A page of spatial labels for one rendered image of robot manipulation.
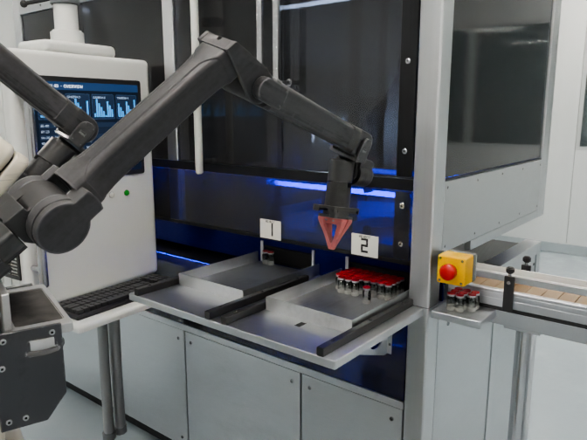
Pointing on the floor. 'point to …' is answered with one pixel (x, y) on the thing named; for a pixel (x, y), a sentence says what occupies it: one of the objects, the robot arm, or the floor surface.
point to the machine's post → (427, 211)
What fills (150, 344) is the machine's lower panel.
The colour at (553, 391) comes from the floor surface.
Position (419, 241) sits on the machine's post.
